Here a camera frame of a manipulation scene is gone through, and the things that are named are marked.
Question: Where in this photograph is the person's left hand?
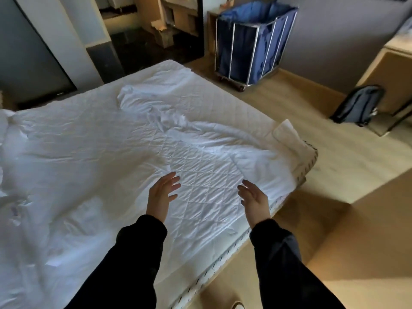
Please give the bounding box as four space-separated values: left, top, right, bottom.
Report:
146 172 182 224

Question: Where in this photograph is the person's right hand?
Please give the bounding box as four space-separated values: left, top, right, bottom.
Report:
237 179 272 230

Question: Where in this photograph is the white duvet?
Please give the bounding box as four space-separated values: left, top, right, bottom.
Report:
116 84 298 197

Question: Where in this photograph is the chrome metal cart frame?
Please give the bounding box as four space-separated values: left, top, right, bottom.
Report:
214 1 299 92

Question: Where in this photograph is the navy blue fabric laundry bag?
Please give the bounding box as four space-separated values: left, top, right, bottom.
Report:
216 1 298 86

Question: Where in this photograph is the person's right forearm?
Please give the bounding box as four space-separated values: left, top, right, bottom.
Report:
249 218 347 309

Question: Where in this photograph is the person's left forearm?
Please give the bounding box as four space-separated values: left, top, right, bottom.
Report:
64 215 168 309

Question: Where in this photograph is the quilted white mattress pad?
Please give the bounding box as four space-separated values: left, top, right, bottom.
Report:
0 59 318 309

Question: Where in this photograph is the light wooden cabinet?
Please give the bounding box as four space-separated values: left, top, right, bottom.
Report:
306 176 412 309

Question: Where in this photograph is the dark grey backpack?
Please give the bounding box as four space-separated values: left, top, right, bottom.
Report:
330 85 386 127

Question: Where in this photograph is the open cardboard box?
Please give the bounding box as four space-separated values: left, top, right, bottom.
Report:
151 17 177 48

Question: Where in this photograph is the small wooden side table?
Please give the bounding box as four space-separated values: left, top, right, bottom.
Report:
207 9 226 57

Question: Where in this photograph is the light wooden desk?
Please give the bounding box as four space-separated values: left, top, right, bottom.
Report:
355 15 412 115

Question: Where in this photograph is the dark glass door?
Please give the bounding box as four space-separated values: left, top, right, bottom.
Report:
0 0 79 103

